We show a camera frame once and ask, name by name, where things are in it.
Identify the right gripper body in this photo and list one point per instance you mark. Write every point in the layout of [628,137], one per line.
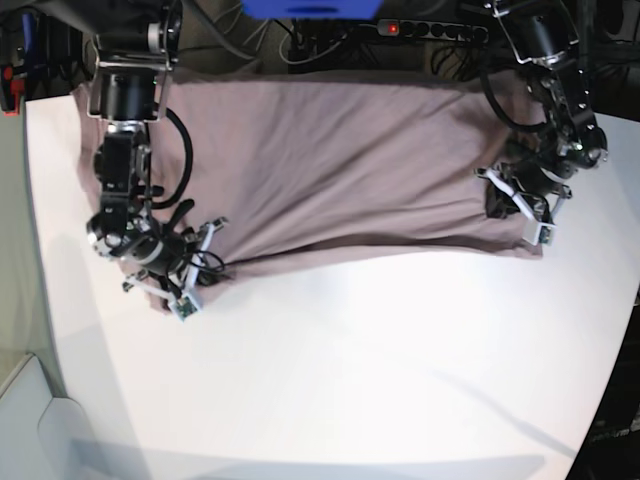
[171,264]

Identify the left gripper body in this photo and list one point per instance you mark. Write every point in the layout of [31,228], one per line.
[539,193]

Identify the mauve t-shirt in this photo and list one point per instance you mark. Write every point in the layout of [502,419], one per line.
[333,167]

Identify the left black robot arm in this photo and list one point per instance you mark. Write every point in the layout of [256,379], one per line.
[543,38]

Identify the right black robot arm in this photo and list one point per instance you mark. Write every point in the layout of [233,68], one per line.
[137,48]

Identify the grey power strip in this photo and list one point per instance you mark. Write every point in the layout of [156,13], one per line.
[424,30]

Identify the white side table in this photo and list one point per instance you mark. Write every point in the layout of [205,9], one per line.
[40,433]

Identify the blue box at top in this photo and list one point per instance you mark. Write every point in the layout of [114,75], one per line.
[311,9]

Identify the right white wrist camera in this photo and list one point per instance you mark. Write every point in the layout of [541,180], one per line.
[185,306]

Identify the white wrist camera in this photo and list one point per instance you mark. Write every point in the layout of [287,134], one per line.
[538,233]
[185,306]

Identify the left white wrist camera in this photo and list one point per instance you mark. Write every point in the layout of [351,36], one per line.
[538,233]

